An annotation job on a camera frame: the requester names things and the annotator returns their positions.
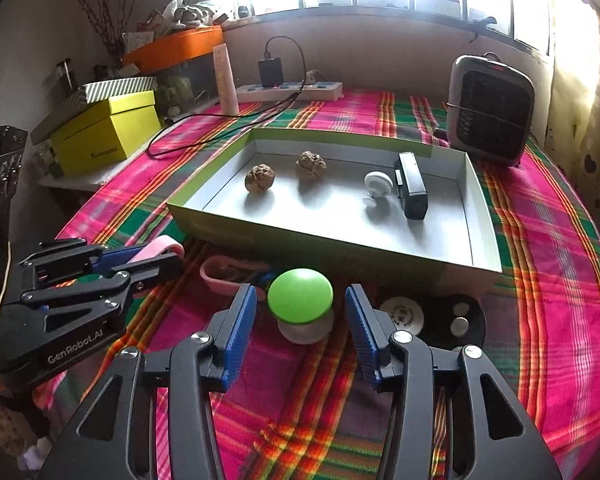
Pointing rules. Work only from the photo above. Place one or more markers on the glass fish tank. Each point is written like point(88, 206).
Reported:
point(185, 85)

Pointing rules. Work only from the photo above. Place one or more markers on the green white striped box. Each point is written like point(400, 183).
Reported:
point(115, 85)

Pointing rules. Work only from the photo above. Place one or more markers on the dark upright object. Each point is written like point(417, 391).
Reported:
point(0, 200)

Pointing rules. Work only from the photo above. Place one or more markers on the white cosmetic tube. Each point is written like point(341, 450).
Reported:
point(227, 80)

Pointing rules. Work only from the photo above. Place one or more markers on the white round ribbed cap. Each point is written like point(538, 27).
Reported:
point(402, 312)

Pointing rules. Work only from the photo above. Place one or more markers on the green and white cardboard box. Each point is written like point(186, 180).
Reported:
point(330, 210)

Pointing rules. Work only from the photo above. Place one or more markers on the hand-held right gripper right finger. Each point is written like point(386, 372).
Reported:
point(362, 330)

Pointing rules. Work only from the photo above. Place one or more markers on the dark glass jar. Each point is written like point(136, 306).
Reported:
point(65, 75)

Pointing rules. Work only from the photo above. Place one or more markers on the cream heart-print curtain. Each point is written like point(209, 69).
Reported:
point(585, 135)

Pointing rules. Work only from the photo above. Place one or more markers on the black oval disc white buttons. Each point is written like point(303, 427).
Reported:
point(472, 320)

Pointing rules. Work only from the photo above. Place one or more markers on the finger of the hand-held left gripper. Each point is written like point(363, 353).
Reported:
point(107, 258)
point(155, 267)

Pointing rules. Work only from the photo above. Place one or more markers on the white power strip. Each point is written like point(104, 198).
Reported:
point(325, 91)

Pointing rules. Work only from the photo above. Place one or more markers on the white mushroom-shaped knob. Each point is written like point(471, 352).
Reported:
point(377, 182)

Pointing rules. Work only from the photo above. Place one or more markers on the brown walnut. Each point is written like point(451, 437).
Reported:
point(311, 164)
point(261, 179)

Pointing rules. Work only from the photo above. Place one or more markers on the black rectangular device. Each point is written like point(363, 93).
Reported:
point(412, 190)

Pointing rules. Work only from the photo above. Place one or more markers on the yellow cardboard box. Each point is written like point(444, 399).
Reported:
point(105, 135)

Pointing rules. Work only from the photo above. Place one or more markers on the orange box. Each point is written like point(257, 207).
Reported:
point(180, 45)

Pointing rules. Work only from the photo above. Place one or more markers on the green mushroom-shaped massager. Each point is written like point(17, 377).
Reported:
point(300, 292)

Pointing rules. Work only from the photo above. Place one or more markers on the black charger adapter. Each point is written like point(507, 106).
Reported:
point(271, 72)

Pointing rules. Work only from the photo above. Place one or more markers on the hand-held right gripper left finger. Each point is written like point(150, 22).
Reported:
point(240, 330)

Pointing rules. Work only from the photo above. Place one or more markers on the grey space heater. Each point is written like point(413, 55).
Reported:
point(490, 110)

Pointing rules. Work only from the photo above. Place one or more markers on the pink green plaid blanket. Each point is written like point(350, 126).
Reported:
point(545, 285)

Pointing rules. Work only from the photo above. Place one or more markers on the dried branches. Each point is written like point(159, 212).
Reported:
point(107, 15)

